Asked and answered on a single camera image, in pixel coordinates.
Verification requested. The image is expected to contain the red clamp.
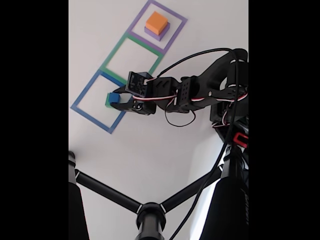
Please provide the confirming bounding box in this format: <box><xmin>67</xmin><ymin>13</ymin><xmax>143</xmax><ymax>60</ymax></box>
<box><xmin>233</xmin><ymin>132</ymin><xmax>249</xmax><ymax>149</ymax></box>

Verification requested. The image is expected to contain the purple block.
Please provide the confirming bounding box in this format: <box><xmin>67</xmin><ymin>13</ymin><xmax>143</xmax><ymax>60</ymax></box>
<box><xmin>144</xmin><ymin>22</ymin><xmax>171</xmax><ymax>42</ymax></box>

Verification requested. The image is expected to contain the camera board with blue mount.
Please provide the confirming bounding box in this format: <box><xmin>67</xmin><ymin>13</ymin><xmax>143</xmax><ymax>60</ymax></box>
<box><xmin>124</xmin><ymin>71</ymin><xmax>154</xmax><ymax>99</ymax></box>

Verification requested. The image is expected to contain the black camera tripod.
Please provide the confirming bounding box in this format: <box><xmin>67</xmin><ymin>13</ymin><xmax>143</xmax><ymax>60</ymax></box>
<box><xmin>68</xmin><ymin>144</ymin><xmax>249</xmax><ymax>240</ymax></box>

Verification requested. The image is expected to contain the orange block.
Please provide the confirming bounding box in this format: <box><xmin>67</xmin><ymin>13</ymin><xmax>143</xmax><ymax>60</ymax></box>
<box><xmin>145</xmin><ymin>11</ymin><xmax>169</xmax><ymax>36</ymax></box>

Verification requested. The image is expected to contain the purple tape square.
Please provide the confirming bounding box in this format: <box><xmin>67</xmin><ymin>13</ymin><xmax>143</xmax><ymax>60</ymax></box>
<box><xmin>126</xmin><ymin>0</ymin><xmax>188</xmax><ymax>55</ymax></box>

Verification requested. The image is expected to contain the blue tape square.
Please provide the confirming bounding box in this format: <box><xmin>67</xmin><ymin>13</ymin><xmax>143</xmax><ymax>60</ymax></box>
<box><xmin>70</xmin><ymin>69</ymin><xmax>133</xmax><ymax>135</ymax></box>

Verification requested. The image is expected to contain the green tape square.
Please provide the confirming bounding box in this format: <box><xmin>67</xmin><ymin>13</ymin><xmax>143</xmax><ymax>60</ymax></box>
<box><xmin>99</xmin><ymin>32</ymin><xmax>165</xmax><ymax>86</ymax></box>

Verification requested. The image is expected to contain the small blue cube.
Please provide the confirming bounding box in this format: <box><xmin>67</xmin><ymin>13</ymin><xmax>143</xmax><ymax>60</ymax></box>
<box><xmin>108</xmin><ymin>92</ymin><xmax>121</xmax><ymax>105</ymax></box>

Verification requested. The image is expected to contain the green block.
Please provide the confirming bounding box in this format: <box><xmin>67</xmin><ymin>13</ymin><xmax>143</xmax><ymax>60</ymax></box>
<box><xmin>104</xmin><ymin>92</ymin><xmax>127</xmax><ymax>109</ymax></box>

